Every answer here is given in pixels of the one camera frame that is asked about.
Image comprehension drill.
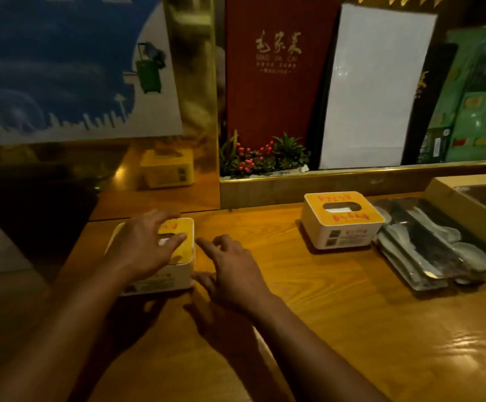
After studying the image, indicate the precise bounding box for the person's right hand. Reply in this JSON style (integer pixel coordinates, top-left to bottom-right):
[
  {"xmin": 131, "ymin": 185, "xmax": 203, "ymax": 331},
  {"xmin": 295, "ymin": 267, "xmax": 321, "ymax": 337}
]
[{"xmin": 192, "ymin": 234, "xmax": 274, "ymax": 318}]

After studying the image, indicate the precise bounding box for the person's left hand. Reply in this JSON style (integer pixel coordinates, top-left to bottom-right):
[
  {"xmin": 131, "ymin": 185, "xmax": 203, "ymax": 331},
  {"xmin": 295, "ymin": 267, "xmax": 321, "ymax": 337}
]
[{"xmin": 105, "ymin": 209, "xmax": 187, "ymax": 286}]

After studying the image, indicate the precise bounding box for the white tissue box yellow lid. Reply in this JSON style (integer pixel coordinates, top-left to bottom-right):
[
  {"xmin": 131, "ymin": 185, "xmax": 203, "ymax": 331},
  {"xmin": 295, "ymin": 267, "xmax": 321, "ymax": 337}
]
[
  {"xmin": 105, "ymin": 217, "xmax": 196, "ymax": 297},
  {"xmin": 301, "ymin": 192, "xmax": 385, "ymax": 251}
]

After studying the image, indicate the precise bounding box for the person's left forearm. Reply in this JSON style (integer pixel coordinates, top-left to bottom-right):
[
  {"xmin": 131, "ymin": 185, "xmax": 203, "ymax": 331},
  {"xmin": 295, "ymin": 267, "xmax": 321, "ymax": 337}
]
[{"xmin": 0, "ymin": 247, "xmax": 143, "ymax": 402}]

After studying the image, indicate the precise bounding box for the person's right forearm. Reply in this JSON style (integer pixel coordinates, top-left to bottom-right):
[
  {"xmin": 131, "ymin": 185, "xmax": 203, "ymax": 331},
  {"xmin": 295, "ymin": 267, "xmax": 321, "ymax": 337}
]
[{"xmin": 226, "ymin": 293, "xmax": 392, "ymax": 402}]

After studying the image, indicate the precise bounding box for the artificial plant with red berries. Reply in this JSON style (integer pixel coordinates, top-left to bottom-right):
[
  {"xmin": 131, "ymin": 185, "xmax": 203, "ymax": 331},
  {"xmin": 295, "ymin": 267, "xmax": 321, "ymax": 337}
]
[{"xmin": 220, "ymin": 130, "xmax": 312, "ymax": 179}]

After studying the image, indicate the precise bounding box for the red menu book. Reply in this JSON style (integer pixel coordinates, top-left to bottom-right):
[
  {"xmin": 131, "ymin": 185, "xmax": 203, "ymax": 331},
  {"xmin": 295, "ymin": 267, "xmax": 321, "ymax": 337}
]
[{"xmin": 225, "ymin": 0, "xmax": 345, "ymax": 152}]

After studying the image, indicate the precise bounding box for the gold mirrored pillar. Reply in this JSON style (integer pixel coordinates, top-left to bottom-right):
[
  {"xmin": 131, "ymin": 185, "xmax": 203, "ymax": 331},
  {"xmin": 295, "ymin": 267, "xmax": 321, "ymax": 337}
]
[{"xmin": 161, "ymin": 0, "xmax": 221, "ymax": 207}]

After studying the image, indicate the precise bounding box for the plastic-wrapped white spoon set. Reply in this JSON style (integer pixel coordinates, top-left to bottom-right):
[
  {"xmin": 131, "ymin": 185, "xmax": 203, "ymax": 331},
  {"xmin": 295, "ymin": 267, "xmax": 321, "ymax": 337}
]
[
  {"xmin": 394, "ymin": 197, "xmax": 486, "ymax": 273},
  {"xmin": 372, "ymin": 198, "xmax": 486, "ymax": 286},
  {"xmin": 374, "ymin": 232, "xmax": 449, "ymax": 292}
]

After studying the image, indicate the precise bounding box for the white laminated sheet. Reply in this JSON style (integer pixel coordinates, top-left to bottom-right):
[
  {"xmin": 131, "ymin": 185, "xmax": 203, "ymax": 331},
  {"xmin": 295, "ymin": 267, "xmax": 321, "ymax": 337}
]
[{"xmin": 318, "ymin": 3, "xmax": 439, "ymax": 170}]

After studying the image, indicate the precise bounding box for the blue and white poster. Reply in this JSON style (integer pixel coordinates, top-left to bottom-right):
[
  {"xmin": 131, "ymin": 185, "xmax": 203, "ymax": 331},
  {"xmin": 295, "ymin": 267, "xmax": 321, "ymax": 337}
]
[{"xmin": 0, "ymin": 0, "xmax": 184, "ymax": 147}]

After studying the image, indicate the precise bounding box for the light wooden box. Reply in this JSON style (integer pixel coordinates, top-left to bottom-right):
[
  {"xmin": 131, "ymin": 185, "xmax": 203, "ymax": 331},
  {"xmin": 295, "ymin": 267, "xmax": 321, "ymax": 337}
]
[{"xmin": 424, "ymin": 173, "xmax": 486, "ymax": 248}]

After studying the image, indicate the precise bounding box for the black menu folder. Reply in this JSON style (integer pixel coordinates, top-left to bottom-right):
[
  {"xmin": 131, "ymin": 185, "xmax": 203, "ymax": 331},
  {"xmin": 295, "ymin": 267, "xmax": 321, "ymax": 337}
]
[{"xmin": 402, "ymin": 43, "xmax": 459, "ymax": 166}]

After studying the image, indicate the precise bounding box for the green laminated menu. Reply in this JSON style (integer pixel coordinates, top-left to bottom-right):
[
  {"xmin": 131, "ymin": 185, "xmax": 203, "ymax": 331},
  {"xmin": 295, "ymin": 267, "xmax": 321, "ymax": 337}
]
[{"xmin": 417, "ymin": 25, "xmax": 486, "ymax": 164}]

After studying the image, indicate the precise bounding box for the gold ledge rail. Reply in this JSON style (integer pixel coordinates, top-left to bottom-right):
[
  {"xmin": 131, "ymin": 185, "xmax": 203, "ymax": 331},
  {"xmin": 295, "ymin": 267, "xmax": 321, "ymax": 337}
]
[{"xmin": 220, "ymin": 160, "xmax": 486, "ymax": 210}]

